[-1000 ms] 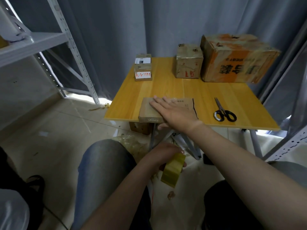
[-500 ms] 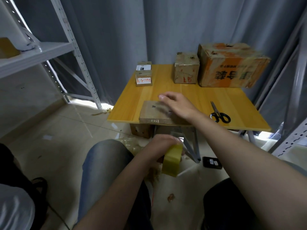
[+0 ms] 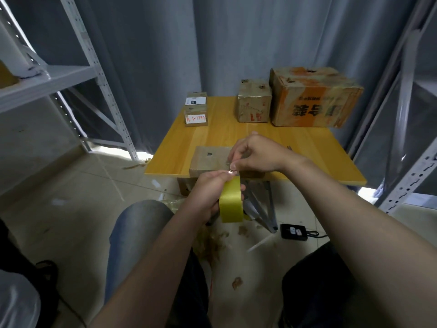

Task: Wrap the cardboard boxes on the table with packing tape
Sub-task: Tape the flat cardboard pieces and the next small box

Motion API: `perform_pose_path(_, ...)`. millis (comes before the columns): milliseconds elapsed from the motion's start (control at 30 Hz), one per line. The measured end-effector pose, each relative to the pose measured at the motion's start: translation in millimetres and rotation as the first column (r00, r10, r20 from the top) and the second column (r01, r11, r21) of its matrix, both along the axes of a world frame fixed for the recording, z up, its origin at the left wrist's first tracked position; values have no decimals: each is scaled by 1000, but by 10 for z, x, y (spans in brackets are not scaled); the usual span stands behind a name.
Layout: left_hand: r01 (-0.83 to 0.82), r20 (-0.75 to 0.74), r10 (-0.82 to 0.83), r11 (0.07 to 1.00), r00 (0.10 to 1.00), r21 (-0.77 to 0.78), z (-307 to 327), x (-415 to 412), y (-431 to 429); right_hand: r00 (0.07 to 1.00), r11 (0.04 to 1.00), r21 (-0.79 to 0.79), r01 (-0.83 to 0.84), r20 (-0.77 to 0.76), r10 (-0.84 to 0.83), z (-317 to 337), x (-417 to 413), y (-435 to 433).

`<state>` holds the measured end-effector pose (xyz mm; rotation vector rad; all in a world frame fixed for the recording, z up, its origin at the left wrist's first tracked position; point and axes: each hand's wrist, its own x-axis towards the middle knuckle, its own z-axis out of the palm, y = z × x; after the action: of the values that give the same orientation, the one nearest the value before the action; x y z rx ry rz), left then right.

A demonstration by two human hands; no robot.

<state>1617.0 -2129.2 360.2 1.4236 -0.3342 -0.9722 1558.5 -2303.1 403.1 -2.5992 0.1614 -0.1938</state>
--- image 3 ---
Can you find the person's right hand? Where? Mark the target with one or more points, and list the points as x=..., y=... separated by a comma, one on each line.
x=263, y=155

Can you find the person's left hand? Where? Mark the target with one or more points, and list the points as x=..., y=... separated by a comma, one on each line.
x=208, y=191

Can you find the plain brown cardboard box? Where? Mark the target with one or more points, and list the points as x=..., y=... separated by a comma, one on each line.
x=184, y=186

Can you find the yellow tape roll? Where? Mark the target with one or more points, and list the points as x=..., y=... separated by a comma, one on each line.
x=232, y=201

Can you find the small cardboard box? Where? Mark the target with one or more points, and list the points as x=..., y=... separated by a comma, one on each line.
x=208, y=162

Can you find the medium brown cardboard box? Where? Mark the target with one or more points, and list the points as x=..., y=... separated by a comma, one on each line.
x=255, y=101

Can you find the large orange print cardboard box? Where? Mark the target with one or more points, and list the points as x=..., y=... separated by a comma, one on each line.
x=314, y=95

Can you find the long white-labelled cardboard box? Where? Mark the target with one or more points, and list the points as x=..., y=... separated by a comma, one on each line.
x=196, y=109

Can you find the person's left forearm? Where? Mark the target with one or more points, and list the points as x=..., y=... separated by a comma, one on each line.
x=157, y=270

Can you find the person's right forearm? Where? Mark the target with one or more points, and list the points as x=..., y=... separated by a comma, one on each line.
x=375, y=235

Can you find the tape scraps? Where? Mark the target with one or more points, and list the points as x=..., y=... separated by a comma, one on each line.
x=205, y=242

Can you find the person's right leg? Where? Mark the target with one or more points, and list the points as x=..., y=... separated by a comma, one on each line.
x=314, y=290

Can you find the yellow wooden table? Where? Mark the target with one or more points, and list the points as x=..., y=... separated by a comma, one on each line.
x=171, y=150

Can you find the black power adapter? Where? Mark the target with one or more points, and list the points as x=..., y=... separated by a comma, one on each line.
x=293, y=232

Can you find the grey curtain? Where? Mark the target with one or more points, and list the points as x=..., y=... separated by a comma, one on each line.
x=191, y=37

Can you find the grey metal shelf unit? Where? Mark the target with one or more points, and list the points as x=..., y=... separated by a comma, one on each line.
x=54, y=75
x=410, y=112

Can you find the black sandal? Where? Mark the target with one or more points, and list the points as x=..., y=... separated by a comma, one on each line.
x=49, y=276

